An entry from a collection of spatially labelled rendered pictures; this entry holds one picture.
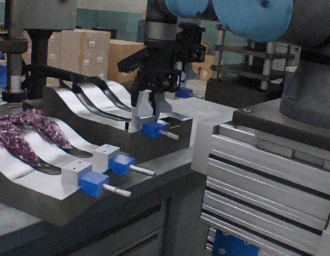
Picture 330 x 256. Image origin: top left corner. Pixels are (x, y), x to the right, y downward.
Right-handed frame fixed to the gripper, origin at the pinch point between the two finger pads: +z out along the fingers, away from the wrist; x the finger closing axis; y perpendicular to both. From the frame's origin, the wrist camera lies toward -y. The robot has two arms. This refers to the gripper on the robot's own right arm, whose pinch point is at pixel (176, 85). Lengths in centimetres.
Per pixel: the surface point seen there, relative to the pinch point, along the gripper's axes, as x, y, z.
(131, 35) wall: 580, -578, 22
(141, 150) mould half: -31.4, 14.2, 11.5
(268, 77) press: 352, -109, 34
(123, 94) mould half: -12.8, -11.4, 4.4
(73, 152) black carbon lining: -48, 9, 10
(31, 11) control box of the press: -11, -73, -20
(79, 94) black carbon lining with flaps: -28.6, -14.5, 3.3
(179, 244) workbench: -9, 15, 50
